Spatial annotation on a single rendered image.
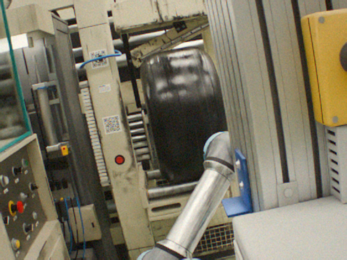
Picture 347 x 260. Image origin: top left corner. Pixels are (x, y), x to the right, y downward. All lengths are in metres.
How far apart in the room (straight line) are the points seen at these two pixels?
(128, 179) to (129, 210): 0.15
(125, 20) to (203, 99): 0.67
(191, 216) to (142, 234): 0.80
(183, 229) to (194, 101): 0.61
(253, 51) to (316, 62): 0.08
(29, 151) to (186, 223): 0.79
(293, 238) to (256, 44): 0.23
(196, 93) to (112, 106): 0.40
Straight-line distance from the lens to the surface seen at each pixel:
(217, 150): 1.16
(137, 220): 1.85
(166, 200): 1.72
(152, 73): 1.60
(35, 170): 1.65
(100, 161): 1.79
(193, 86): 1.55
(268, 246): 0.44
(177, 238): 1.09
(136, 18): 2.00
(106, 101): 1.74
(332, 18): 0.47
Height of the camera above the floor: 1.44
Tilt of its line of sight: 10 degrees down
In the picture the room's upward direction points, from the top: 11 degrees counter-clockwise
